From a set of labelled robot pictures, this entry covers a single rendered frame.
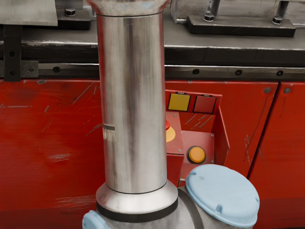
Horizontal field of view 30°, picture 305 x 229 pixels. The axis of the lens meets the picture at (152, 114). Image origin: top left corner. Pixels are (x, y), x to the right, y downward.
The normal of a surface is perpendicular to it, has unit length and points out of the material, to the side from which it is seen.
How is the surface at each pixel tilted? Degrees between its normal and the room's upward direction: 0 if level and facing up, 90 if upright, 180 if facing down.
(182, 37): 0
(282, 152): 90
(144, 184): 70
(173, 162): 90
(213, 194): 8
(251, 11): 90
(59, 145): 91
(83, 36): 0
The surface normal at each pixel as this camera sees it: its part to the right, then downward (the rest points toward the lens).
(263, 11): 0.20, 0.61
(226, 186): 0.26, -0.81
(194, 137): 0.15, -0.31
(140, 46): 0.30, 0.29
